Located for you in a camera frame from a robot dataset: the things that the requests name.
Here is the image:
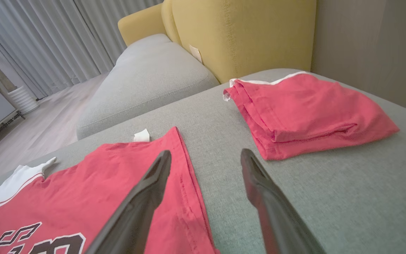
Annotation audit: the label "grey pleated curtain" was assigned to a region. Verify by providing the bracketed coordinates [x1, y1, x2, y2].
[0, 0, 165, 100]

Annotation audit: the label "small grey sofa seat cushion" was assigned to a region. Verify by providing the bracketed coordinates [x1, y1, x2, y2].
[76, 34, 221, 141]

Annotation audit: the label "red shorts with white trim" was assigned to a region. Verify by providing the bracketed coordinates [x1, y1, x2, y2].
[223, 71, 400, 161]

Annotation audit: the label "white sofa label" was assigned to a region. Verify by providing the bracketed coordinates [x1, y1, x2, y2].
[189, 44, 203, 64]

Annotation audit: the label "red jersey with white sleeves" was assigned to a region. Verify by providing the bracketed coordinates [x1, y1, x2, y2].
[0, 126, 221, 254]

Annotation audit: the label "white ribbed cylinder appliance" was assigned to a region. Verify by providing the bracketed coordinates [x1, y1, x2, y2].
[7, 86, 40, 115]

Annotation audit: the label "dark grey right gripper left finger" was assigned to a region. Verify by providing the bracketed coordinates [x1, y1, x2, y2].
[85, 150, 172, 254]

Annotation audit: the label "yellow sofa back cushion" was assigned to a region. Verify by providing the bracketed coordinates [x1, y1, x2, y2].
[117, 3, 175, 47]
[161, 0, 317, 84]

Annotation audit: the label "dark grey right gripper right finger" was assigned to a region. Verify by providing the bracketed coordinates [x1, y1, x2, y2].
[240, 148, 327, 254]

